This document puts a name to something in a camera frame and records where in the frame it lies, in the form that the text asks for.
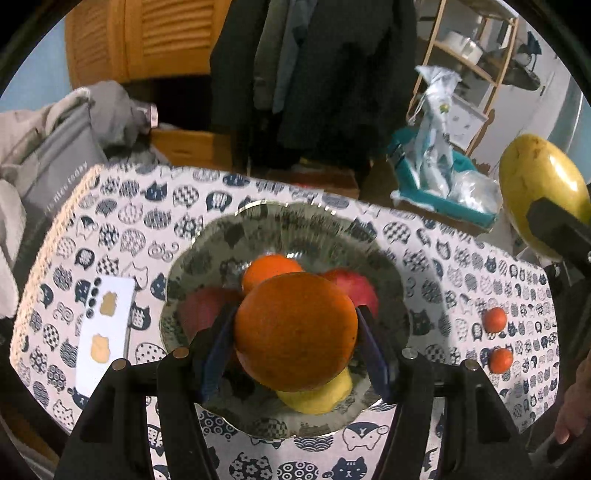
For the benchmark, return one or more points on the wooden shelf rack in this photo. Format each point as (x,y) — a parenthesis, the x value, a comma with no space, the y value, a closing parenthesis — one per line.
(489,69)

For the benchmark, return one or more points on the cat print tablecloth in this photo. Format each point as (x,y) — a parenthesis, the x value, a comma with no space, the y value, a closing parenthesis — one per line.
(138,221)

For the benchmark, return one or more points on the grey blue hanging garment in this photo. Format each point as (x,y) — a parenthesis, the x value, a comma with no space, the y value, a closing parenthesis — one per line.
(281,55)

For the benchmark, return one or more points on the dark hanging jackets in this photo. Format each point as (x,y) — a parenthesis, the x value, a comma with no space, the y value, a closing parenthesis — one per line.
(351,69)

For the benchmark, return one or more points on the light grey garment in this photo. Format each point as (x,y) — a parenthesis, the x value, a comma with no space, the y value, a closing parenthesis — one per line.
(14,203)

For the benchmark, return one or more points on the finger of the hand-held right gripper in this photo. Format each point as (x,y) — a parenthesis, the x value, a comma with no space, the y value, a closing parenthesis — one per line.
(561,230)

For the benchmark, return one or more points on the person's right hand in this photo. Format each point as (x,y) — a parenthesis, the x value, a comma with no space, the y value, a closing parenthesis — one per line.
(572,406)

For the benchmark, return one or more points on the white printed plastic bag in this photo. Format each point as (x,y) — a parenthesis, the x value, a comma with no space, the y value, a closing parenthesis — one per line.
(434,129)

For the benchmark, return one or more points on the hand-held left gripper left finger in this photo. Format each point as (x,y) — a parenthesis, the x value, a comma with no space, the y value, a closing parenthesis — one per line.
(217,353)

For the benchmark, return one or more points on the white sticker card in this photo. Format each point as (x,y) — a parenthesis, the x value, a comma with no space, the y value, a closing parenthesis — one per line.
(104,323)

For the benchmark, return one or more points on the white printed box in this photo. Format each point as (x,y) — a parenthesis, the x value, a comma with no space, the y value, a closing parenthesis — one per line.
(466,120)

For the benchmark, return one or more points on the grey tote bag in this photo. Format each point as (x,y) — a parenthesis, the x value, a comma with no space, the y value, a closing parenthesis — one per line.
(60,157)

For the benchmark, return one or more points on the small tangerine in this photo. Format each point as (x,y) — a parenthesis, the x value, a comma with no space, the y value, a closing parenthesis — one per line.
(495,319)
(501,360)

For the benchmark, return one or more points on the white pot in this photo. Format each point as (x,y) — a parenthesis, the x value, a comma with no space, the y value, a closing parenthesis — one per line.
(464,44)

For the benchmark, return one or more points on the dark red apple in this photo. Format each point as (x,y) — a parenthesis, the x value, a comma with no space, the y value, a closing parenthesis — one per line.
(203,309)

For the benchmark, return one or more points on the large orange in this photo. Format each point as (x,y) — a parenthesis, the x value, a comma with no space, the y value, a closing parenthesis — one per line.
(295,330)

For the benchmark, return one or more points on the yellow lemon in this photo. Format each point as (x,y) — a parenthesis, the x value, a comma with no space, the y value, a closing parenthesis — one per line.
(318,394)

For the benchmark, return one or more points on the clear plastic bag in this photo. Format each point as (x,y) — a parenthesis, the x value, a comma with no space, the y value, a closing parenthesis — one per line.
(475,191)

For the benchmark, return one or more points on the teal cardboard box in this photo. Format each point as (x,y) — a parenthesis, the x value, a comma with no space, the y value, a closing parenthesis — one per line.
(415,184)

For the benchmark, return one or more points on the clear glass fluted plate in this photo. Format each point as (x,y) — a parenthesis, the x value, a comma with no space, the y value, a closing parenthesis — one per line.
(286,230)

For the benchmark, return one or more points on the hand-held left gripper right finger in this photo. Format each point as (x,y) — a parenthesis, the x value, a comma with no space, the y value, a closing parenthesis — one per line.
(375,355)

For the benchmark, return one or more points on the wooden louvered cabinet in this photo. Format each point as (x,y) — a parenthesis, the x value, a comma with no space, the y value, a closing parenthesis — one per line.
(147,37)

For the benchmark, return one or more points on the yellow mango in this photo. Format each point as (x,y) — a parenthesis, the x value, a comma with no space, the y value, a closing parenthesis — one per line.
(535,184)

